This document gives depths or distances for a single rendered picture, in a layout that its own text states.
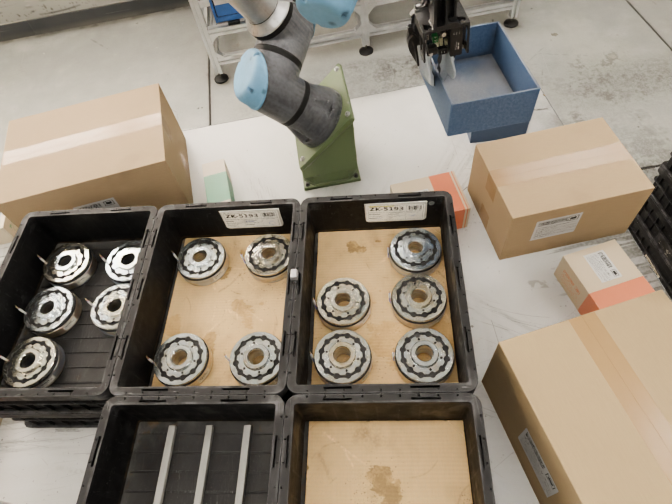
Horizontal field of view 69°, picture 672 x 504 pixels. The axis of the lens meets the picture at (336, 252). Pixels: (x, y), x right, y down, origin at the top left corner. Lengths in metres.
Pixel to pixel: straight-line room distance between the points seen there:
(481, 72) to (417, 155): 0.41
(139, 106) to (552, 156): 1.01
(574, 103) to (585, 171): 1.55
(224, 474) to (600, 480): 0.57
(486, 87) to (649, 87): 1.97
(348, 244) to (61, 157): 0.73
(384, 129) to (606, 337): 0.83
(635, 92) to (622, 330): 2.04
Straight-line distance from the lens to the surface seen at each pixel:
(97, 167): 1.29
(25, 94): 3.52
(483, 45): 1.06
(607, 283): 1.13
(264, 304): 0.99
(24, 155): 1.44
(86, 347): 1.10
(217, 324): 1.00
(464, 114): 0.87
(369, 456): 0.87
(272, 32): 1.15
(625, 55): 3.08
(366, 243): 1.03
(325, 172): 1.28
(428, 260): 0.97
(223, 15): 2.78
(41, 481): 1.21
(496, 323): 1.10
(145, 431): 0.98
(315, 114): 1.18
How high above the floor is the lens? 1.68
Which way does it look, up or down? 56 degrees down
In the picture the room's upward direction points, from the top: 11 degrees counter-clockwise
